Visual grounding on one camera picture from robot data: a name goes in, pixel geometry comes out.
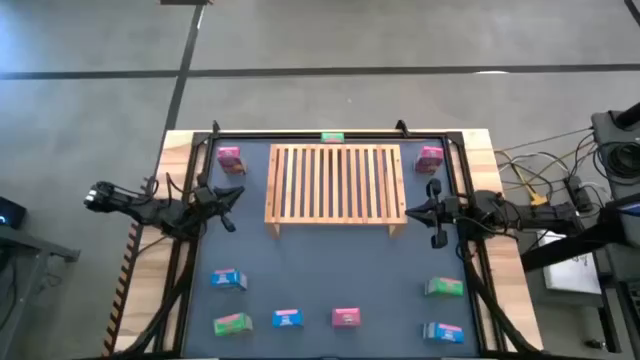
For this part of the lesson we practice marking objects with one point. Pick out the black support beam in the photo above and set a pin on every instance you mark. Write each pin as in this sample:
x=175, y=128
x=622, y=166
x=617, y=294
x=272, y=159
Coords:
x=565, y=247

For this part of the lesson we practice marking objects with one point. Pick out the black power strip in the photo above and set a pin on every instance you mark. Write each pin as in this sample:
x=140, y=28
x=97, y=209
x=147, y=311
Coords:
x=579, y=195

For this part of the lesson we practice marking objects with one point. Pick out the black metal table frame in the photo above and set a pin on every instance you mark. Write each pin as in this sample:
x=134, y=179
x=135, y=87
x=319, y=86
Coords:
x=275, y=135

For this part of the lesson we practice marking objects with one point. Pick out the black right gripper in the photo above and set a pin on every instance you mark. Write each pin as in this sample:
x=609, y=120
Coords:
x=447, y=210

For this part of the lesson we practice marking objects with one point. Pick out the pink Raisin Bran cereal box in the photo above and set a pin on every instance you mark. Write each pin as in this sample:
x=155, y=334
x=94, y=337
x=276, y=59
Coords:
x=429, y=159
x=230, y=159
x=346, y=317

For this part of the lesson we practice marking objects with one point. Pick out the wooden slatted shelf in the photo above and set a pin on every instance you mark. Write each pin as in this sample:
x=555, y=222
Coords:
x=335, y=220

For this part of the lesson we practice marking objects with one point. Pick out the grey table mat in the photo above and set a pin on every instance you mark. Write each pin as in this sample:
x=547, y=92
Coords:
x=325, y=270

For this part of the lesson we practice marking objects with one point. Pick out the white paper sheet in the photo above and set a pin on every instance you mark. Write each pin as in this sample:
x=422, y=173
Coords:
x=570, y=272

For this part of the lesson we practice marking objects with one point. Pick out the grey equipment case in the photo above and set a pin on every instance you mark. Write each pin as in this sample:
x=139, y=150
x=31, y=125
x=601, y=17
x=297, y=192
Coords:
x=607, y=130

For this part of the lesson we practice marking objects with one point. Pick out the grey metal stand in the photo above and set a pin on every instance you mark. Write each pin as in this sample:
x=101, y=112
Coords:
x=30, y=245

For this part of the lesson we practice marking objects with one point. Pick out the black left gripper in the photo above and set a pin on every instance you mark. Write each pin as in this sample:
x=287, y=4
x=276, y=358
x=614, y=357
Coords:
x=205, y=196

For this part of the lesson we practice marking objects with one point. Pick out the green Apple Jacks cereal box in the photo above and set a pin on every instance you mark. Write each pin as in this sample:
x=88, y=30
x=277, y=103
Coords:
x=332, y=137
x=232, y=324
x=444, y=287

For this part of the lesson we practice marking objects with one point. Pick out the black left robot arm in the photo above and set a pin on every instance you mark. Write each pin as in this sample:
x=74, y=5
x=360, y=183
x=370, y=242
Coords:
x=150, y=210

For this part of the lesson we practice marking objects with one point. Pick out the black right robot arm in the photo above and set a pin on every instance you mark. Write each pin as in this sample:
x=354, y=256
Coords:
x=530, y=216

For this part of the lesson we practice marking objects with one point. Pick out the blue Rice Krispies cereal box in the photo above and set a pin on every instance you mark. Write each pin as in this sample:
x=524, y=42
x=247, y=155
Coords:
x=227, y=280
x=287, y=318
x=444, y=332

